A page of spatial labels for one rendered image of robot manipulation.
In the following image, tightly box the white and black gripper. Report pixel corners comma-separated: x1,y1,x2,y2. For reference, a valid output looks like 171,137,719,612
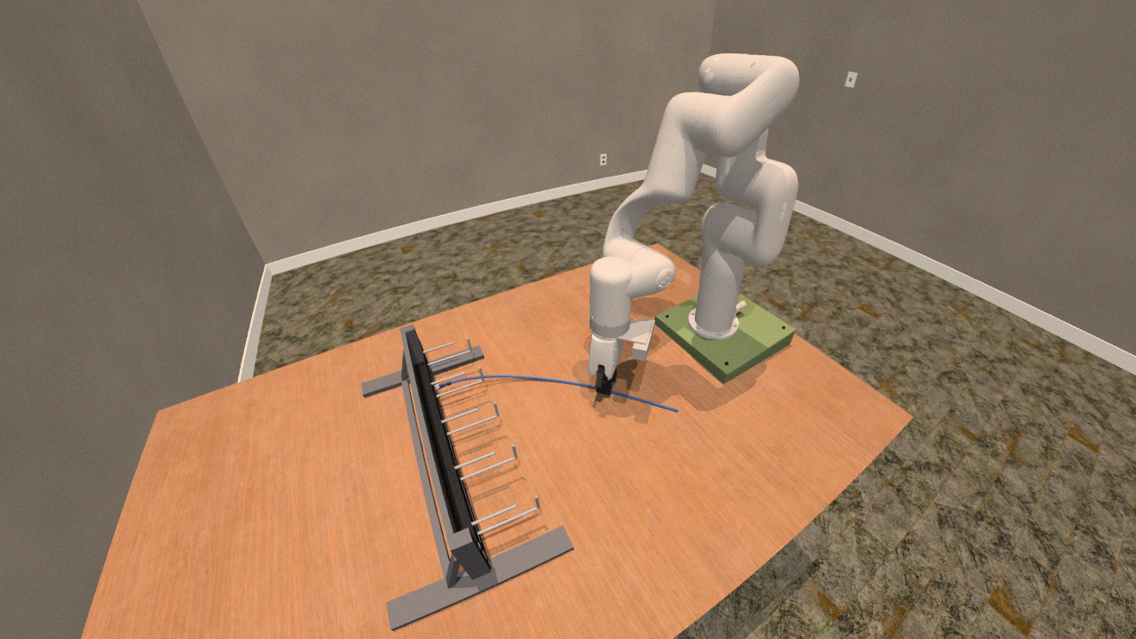
588,326,624,396

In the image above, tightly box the grey free-standing rack with steel rings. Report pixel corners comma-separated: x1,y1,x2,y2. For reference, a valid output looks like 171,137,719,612
362,324,574,631

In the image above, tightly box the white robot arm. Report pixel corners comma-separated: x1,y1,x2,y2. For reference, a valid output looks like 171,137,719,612
588,53,800,360

